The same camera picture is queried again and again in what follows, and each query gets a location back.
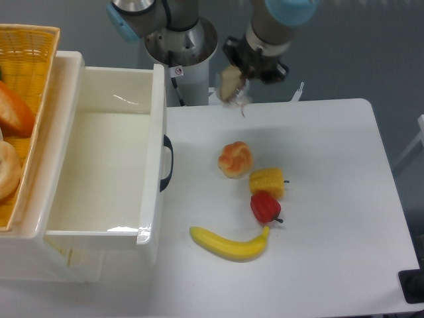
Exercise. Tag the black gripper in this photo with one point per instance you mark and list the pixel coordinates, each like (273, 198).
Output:
(253, 63)

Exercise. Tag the toast slice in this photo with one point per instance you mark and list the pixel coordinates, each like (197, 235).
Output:
(231, 88)

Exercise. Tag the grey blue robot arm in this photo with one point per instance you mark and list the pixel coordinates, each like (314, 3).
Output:
(271, 25)

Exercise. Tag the open upper white drawer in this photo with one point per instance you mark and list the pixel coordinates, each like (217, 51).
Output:
(110, 191)

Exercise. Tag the white drawer cabinet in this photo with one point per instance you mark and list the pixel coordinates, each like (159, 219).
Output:
(27, 251)

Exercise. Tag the orange knotted bread roll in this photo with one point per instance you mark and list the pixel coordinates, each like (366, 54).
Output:
(236, 159)

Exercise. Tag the yellow corn cob piece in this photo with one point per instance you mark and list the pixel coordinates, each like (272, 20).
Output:
(269, 180)

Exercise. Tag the red bell pepper toy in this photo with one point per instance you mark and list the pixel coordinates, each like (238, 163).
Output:
(265, 208)

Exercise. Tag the yellow banana toy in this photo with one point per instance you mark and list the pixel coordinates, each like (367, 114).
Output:
(239, 251)

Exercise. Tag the yellow wicker basket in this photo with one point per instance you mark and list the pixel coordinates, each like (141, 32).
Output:
(27, 54)

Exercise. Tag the black device at edge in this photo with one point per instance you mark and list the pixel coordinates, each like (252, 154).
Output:
(412, 285)

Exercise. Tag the orange bread loaf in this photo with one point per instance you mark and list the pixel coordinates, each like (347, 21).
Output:
(17, 119)

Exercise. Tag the pale round bagel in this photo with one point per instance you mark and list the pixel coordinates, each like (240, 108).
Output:
(10, 169)

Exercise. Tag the white floor bracket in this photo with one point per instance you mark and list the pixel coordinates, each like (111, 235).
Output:
(213, 97)

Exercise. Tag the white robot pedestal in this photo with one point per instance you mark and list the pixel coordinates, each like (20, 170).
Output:
(192, 76)

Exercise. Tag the dark blue drawer handle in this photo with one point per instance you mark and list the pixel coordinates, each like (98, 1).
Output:
(168, 163)

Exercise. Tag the white frame at right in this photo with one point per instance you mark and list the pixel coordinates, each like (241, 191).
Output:
(410, 152)

